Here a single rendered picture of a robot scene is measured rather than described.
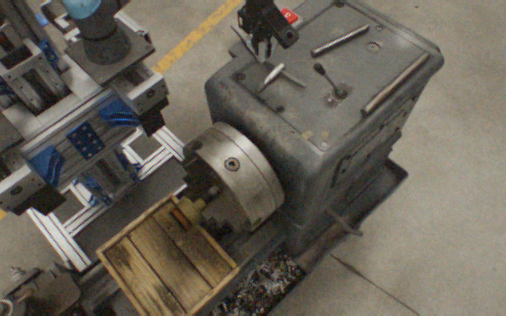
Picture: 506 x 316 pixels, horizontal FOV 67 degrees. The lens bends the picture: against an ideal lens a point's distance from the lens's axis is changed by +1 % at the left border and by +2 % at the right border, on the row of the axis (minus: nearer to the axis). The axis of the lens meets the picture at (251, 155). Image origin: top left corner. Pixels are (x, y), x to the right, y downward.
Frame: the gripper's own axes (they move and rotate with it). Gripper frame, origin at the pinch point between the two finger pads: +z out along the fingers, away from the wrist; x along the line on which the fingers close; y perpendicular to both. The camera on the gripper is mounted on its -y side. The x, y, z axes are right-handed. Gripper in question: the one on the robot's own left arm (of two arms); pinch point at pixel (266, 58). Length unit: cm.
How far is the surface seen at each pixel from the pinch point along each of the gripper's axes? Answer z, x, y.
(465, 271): 130, -55, -91
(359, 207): 76, -19, -37
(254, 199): 12.7, 28.4, -24.8
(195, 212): 18.4, 41.1, -14.5
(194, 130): 129, -8, 79
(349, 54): 4.1, -20.7, -13.2
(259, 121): 5.3, 13.8, -11.5
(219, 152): 5.9, 27.7, -11.0
